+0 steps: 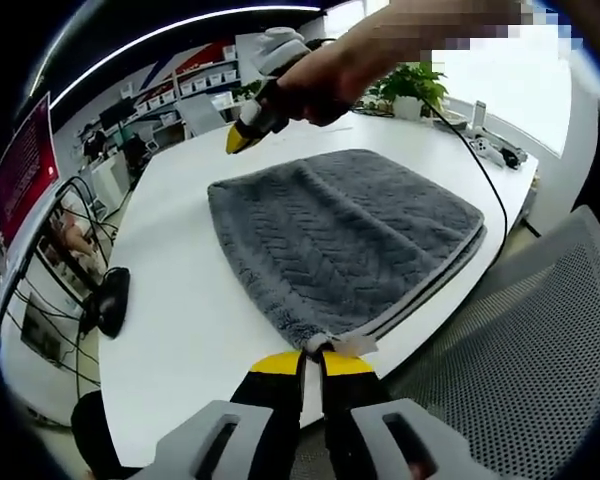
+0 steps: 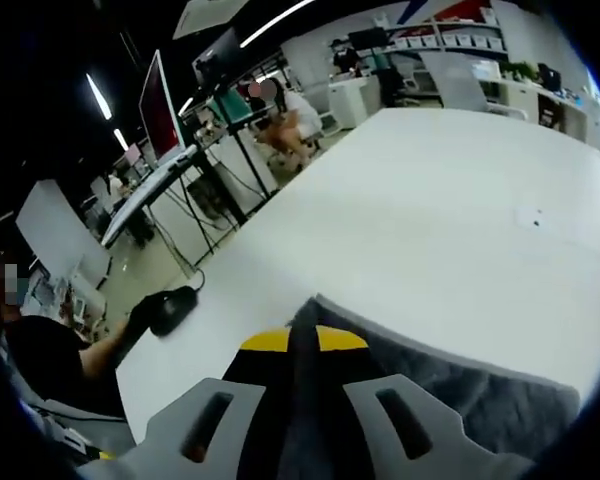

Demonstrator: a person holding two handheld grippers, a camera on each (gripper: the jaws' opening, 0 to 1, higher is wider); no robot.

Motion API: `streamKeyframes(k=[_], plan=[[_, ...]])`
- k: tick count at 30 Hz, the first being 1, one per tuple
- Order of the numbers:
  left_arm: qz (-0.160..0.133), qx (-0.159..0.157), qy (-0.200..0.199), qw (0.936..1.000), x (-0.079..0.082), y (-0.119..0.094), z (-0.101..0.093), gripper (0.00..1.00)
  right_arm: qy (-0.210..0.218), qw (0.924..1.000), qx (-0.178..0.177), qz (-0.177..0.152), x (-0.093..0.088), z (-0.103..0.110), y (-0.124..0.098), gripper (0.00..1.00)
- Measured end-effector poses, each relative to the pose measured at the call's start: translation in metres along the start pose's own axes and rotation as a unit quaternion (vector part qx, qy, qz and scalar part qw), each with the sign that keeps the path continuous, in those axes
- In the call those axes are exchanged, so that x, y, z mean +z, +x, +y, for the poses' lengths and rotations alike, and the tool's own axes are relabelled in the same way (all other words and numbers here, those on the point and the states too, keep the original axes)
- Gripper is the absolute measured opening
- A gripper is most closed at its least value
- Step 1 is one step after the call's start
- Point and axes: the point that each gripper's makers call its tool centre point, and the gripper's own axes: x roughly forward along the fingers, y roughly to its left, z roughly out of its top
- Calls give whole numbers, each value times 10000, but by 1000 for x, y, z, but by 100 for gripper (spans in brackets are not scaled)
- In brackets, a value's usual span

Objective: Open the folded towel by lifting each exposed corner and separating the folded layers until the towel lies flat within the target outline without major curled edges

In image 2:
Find shelf with white bins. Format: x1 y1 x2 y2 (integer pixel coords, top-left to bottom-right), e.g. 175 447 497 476
379 8 512 57

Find white counter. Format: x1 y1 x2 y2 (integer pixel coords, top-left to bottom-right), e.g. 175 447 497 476
327 74 382 132

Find black monitor on stand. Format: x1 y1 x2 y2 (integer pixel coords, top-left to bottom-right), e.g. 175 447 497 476
347 26 390 52

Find white laptop with red screen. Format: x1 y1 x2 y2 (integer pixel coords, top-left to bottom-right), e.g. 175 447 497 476
101 48 200 250

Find black computer mouse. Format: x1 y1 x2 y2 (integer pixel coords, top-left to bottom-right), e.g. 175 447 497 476
149 285 200 337

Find grey office chair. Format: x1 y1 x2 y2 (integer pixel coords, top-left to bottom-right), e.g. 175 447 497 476
418 51 527 120

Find grey towel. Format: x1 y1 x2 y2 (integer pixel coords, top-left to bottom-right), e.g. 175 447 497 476
285 293 582 480

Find small green plants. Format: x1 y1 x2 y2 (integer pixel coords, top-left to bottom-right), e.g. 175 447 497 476
498 59 537 82

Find dark bulky object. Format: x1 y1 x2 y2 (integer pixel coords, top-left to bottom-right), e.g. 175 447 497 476
536 63 565 92

